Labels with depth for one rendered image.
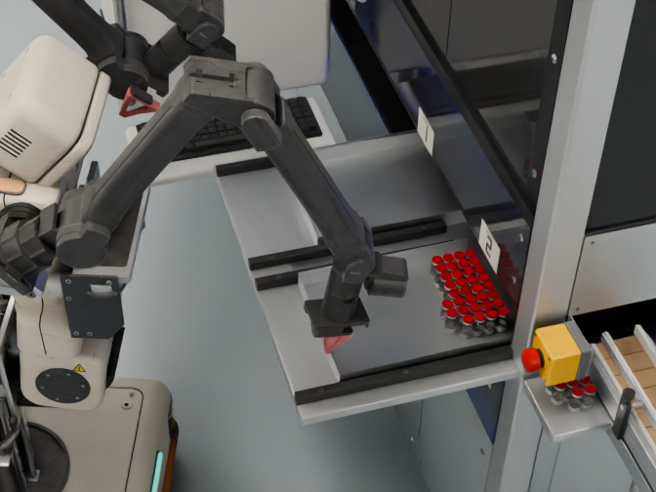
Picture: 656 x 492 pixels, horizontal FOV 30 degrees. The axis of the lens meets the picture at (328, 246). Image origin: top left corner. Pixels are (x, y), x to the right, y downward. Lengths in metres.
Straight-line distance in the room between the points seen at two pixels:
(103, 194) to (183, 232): 1.89
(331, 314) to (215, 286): 1.51
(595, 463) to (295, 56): 1.13
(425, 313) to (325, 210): 0.48
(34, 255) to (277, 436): 1.38
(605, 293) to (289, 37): 1.06
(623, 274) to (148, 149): 0.83
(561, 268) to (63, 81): 0.86
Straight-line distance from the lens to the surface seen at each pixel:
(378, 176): 2.55
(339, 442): 3.18
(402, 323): 2.25
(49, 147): 1.99
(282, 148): 1.75
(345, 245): 1.92
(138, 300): 3.54
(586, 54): 1.74
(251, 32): 2.78
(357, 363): 2.18
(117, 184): 1.82
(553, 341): 2.06
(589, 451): 2.49
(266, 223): 2.44
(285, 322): 2.25
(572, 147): 1.84
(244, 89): 1.68
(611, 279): 2.10
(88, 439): 2.88
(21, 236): 1.95
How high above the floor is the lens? 2.54
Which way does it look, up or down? 44 degrees down
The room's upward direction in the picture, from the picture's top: 1 degrees clockwise
